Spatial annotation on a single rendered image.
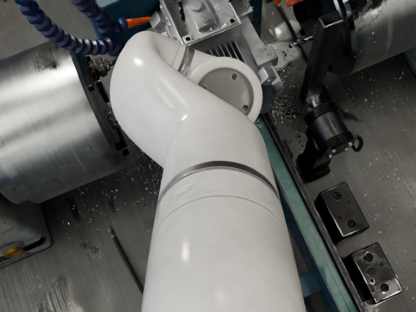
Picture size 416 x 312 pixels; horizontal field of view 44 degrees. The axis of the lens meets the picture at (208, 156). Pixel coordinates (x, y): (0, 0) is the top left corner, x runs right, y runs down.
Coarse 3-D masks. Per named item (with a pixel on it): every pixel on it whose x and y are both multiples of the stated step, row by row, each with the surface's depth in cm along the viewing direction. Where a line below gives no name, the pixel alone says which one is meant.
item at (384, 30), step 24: (264, 0) 92; (312, 0) 92; (336, 0) 83; (360, 0) 81; (384, 0) 82; (408, 0) 82; (312, 24) 97; (360, 24) 82; (384, 24) 83; (408, 24) 85; (336, 48) 90; (360, 48) 85; (384, 48) 87; (408, 48) 92; (336, 72) 96
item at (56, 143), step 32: (0, 64) 82; (32, 64) 80; (64, 64) 79; (96, 64) 89; (0, 96) 78; (32, 96) 78; (64, 96) 78; (96, 96) 82; (0, 128) 77; (32, 128) 77; (64, 128) 78; (96, 128) 79; (0, 160) 78; (32, 160) 79; (64, 160) 80; (96, 160) 83; (0, 192) 82; (32, 192) 83; (64, 192) 89
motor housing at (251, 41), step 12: (168, 36) 90; (252, 36) 90; (228, 48) 86; (240, 48) 87; (252, 48) 89; (240, 60) 86; (252, 60) 87; (276, 72) 88; (264, 84) 86; (276, 84) 89; (264, 96) 95; (276, 96) 94; (264, 108) 96
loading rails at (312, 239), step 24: (264, 120) 101; (288, 168) 97; (288, 192) 96; (288, 216) 99; (312, 216) 94; (312, 240) 92; (312, 264) 96; (336, 264) 91; (312, 288) 97; (336, 288) 90; (360, 288) 99
